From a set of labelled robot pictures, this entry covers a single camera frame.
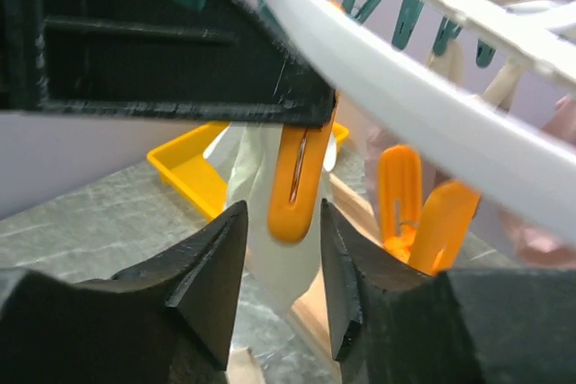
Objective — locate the white round clip hanger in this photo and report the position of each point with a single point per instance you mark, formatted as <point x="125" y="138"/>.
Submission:
<point x="356" y="61"/>

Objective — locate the wooden clothes rack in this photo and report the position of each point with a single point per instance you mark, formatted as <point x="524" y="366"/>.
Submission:
<point x="328" y="316"/>

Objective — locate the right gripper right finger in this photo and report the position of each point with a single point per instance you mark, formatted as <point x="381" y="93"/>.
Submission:
<point x="466" y="325"/>

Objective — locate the yellow plastic bin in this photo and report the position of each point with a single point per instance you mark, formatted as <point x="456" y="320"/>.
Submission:
<point x="202" y="168"/>

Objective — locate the beige hanging underwear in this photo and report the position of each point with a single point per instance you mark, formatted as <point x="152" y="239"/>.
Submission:
<point x="496" y="88"/>

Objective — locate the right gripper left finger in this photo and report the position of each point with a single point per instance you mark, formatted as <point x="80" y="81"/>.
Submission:
<point x="168" y="319"/>

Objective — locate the orange plastic clothes clip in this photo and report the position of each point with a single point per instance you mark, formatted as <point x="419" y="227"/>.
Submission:
<point x="299" y="165"/>

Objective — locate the pale green hanging underwear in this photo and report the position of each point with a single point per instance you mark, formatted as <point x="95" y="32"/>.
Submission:
<point x="286" y="271"/>

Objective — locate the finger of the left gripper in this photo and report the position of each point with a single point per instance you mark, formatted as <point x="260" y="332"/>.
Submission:
<point x="202" y="60"/>

